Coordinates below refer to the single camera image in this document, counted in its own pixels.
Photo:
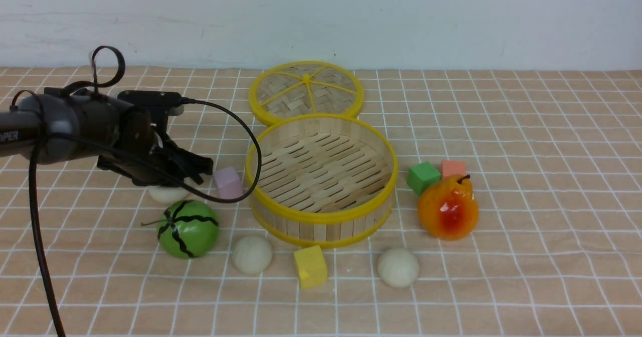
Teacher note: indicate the orange foam cube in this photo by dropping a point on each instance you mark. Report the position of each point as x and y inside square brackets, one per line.
[450, 167]

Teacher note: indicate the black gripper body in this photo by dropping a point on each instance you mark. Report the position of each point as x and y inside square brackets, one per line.
[136, 137]

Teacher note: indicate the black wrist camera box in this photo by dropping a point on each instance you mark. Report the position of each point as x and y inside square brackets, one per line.
[161, 105]

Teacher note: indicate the pink foam cube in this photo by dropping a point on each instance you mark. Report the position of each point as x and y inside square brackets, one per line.
[228, 183]

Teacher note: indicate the green foam cube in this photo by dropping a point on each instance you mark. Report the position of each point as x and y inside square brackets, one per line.
[422, 176]

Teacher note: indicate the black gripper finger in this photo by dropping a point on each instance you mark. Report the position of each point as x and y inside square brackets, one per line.
[182, 177]

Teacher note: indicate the orange toy pear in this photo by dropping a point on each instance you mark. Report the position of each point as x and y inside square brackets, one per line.
[448, 210]

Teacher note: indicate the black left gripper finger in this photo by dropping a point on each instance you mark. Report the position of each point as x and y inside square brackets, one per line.
[189, 163]

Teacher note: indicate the bamboo steamer lid yellow rim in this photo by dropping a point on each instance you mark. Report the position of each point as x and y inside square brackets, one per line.
[305, 87]

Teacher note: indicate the white bun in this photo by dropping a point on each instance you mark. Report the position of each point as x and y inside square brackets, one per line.
[251, 255]
[398, 268]
[167, 195]

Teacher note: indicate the green toy watermelon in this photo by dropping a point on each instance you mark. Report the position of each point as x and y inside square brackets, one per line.
[188, 229]

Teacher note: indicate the bamboo steamer tray yellow rim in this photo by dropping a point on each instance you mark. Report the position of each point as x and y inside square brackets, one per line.
[323, 179]

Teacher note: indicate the yellow foam cube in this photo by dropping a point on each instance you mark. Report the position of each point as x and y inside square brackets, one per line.
[311, 267]

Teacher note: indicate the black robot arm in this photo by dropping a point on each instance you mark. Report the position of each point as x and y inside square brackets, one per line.
[95, 118]

